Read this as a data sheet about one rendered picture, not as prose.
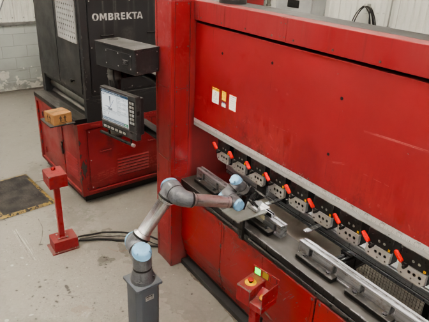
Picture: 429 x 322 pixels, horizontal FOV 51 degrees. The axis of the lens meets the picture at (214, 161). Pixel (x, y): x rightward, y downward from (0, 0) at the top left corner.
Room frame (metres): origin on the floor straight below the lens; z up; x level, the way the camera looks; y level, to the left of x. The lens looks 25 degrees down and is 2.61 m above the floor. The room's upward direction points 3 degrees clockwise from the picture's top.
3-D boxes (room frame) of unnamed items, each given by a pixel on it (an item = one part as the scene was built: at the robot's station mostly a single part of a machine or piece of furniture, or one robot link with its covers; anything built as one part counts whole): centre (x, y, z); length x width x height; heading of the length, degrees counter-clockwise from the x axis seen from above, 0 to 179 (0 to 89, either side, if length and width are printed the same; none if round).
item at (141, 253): (2.23, 0.41, 0.94); 0.13 x 0.12 x 0.14; 26
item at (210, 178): (3.24, -0.02, 0.92); 0.50 x 0.06 x 0.10; 36
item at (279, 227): (2.75, -0.38, 0.92); 0.39 x 0.06 x 0.10; 36
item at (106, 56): (3.57, 0.73, 1.53); 0.51 x 0.25 x 0.85; 50
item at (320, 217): (2.33, -0.68, 1.26); 0.15 x 0.09 x 0.17; 36
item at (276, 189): (2.65, -0.44, 1.26); 0.15 x 0.09 x 0.17; 36
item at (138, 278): (2.22, 0.41, 0.82); 0.15 x 0.15 x 0.10
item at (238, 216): (2.71, -0.22, 1.00); 0.26 x 0.18 x 0.01; 126
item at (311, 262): (2.27, -0.65, 0.89); 0.30 x 0.05 x 0.03; 36
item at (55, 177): (3.57, 1.41, 0.41); 0.25 x 0.20 x 0.83; 126
